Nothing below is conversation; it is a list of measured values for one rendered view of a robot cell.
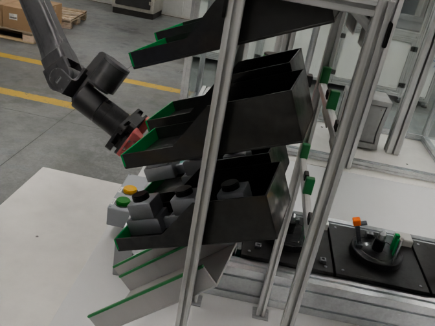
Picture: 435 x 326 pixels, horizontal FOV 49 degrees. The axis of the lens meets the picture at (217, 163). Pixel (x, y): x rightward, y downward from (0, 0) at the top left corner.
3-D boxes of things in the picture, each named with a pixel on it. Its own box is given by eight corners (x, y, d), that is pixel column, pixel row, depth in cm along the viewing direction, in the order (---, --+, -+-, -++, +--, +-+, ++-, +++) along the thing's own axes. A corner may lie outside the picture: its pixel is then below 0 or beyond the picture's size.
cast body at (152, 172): (147, 182, 99) (136, 152, 97) (155, 174, 103) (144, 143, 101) (184, 176, 97) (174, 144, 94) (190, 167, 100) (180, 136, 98)
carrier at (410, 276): (333, 279, 123) (347, 239, 117) (325, 228, 144) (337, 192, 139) (428, 299, 122) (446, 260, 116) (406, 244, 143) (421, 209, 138)
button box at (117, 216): (105, 224, 136) (107, 206, 134) (127, 189, 155) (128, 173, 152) (129, 229, 136) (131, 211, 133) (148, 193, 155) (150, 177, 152)
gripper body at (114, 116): (146, 112, 101) (118, 90, 100) (127, 129, 92) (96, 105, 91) (131, 134, 104) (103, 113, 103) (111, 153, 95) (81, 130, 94)
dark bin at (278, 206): (118, 251, 82) (103, 213, 80) (149, 215, 93) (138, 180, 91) (277, 239, 72) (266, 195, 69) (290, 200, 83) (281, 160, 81)
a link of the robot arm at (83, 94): (72, 102, 100) (63, 103, 94) (92, 76, 99) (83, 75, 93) (100, 123, 100) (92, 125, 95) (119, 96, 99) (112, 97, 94)
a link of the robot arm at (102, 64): (74, 90, 105) (46, 78, 97) (105, 47, 103) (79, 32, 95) (107, 122, 100) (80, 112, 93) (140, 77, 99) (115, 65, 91)
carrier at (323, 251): (239, 260, 124) (248, 219, 118) (245, 211, 145) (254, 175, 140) (332, 279, 123) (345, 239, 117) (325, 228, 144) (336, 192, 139)
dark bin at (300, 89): (125, 169, 75) (109, 124, 72) (158, 140, 86) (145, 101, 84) (303, 143, 65) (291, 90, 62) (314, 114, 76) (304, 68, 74)
